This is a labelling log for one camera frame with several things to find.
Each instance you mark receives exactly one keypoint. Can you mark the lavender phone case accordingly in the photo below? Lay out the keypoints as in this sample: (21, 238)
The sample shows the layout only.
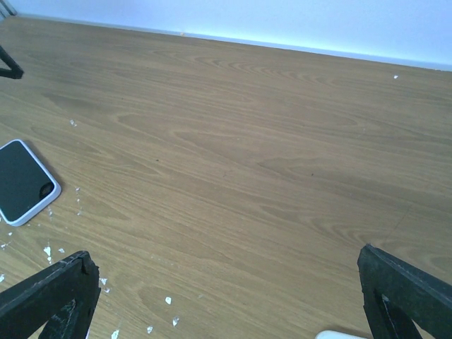
(35, 212)

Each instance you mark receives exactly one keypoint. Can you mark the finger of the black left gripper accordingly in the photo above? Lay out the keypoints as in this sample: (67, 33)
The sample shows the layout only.
(13, 71)

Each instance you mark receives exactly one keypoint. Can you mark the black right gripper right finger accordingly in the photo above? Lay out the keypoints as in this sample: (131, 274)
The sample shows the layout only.
(400, 298)

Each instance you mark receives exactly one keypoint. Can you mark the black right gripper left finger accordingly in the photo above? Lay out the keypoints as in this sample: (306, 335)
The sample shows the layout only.
(60, 300)

